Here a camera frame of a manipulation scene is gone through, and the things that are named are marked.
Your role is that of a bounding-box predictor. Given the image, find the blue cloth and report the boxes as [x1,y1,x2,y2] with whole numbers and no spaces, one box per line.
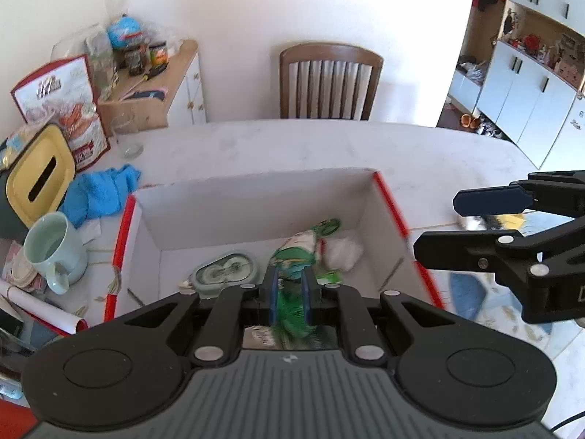
[61,164,143,228]

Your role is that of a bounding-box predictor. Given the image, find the white and wood sideboard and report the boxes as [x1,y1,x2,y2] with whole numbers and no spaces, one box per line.
[98,39,207,136]

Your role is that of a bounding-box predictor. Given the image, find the orange label jar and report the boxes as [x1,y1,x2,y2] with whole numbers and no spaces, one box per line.
[148,41,169,69]

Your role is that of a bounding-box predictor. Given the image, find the white cardboard box red edges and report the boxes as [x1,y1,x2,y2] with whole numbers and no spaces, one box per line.
[103,168,447,326]

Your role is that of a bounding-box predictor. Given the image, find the brown wooden chair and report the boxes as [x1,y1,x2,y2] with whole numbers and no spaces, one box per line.
[279,42,385,121]

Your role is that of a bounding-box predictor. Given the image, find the blue round toy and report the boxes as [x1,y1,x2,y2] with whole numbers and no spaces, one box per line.
[107,15,143,50]

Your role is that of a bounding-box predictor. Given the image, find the mint green windowed tin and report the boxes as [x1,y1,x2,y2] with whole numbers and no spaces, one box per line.
[189,251,259,296]

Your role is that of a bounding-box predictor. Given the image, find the yellow lidded tissue box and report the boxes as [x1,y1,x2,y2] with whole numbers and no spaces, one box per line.
[0,123,76,239]

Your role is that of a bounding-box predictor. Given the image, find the red and white snack bag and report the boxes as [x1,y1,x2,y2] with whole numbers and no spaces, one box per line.
[11,54,111,173]

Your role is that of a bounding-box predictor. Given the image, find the green snack packet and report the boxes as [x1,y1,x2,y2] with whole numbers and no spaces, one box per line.
[269,218,343,345]

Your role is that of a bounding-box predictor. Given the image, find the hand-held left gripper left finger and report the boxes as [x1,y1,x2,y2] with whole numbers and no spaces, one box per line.
[122,267,280,367]

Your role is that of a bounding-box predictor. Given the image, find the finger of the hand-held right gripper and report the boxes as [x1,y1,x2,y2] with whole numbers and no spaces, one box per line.
[413,219,585,285]
[453,171,585,217]

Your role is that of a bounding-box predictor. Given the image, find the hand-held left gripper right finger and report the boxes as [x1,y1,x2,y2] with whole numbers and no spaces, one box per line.
[301,267,454,365]

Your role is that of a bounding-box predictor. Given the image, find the dark lidded jar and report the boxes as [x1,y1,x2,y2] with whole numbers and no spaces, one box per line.
[125,46,147,76]

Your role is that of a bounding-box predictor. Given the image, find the mint green mug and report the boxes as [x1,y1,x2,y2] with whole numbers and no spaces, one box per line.
[23,211,89,294]

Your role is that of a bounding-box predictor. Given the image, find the white wall cabinets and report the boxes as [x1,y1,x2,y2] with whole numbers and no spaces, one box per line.
[474,0,585,171]

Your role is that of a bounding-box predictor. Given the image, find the clear bag of white pellets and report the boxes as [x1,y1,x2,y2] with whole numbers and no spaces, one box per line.
[322,235,365,271]

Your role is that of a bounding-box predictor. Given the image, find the clear drinking glass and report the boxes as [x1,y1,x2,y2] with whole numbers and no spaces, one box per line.
[110,113,145,159]

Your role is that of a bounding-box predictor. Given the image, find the white paper roll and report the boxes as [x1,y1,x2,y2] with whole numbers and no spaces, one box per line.
[0,281,88,335]

